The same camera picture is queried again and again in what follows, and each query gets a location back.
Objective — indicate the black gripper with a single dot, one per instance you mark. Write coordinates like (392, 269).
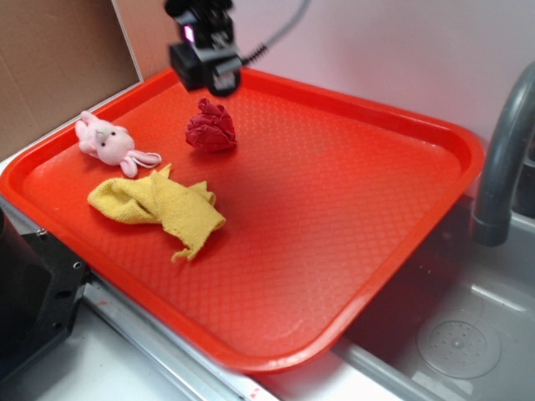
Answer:
(207, 42)

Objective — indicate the pink plush bunny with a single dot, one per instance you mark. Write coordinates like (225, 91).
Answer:
(112, 145)

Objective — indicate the grey faucet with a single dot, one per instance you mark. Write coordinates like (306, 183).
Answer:
(507, 180)

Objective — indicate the brown cardboard panel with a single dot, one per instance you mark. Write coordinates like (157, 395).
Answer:
(58, 58)

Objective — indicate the yellow cloth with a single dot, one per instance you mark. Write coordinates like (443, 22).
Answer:
(187, 213)

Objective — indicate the red plastic tray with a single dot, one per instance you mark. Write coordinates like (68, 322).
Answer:
(325, 197)

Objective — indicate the grey sink basin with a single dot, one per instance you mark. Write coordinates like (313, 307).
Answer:
(456, 322)

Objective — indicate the crumpled red cloth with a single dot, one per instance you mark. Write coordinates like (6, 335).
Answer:
(212, 129)

